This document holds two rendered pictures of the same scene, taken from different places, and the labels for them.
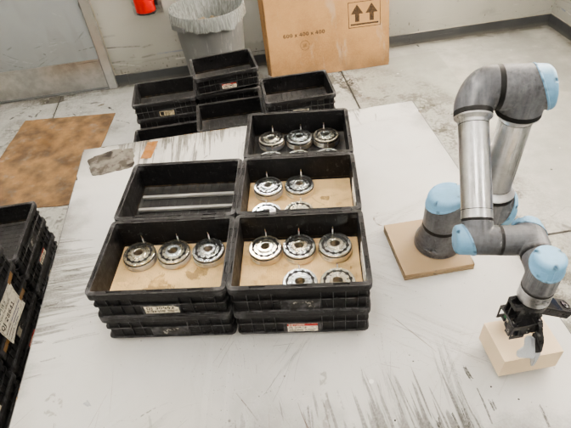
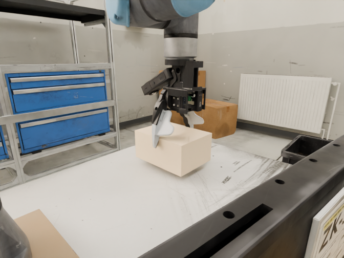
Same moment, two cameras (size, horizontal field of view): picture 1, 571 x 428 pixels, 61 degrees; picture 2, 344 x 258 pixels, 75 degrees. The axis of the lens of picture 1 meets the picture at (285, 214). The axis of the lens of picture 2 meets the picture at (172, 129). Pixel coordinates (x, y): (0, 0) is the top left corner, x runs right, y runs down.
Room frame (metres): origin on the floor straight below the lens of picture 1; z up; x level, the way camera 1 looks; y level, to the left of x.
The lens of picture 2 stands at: (1.06, -0.20, 0.97)
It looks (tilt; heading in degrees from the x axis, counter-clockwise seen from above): 18 degrees down; 227
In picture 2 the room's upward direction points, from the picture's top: straight up
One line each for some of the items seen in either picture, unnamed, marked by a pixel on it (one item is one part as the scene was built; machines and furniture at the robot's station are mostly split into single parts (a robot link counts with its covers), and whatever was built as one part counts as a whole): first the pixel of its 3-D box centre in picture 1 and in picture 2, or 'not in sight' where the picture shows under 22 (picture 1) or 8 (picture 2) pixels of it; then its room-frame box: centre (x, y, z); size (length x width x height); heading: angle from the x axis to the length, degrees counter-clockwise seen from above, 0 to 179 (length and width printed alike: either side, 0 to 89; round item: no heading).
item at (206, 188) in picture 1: (185, 200); not in sight; (1.30, 0.34, 0.87); 0.40 x 0.30 x 0.11; 85
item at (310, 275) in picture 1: (300, 282); not in sight; (0.89, -0.02, 0.86); 0.10 x 0.10 x 0.01
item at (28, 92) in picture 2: not in sight; (67, 107); (0.47, -2.03, 0.60); 0.72 x 0.03 x 0.56; 4
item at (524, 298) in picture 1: (535, 294); (181, 49); (0.67, -0.57, 0.99); 0.08 x 0.08 x 0.05
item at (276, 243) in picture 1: (265, 247); not in sight; (1.05, 0.07, 0.86); 0.10 x 0.10 x 0.01
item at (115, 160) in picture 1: (110, 160); not in sight; (1.83, 0.76, 0.71); 0.22 x 0.19 x 0.01; 94
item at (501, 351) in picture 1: (519, 344); (172, 145); (0.68, -0.60, 0.76); 0.16 x 0.12 x 0.07; 94
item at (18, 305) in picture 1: (10, 311); not in sight; (1.27, 1.16, 0.41); 0.31 x 0.02 x 0.16; 4
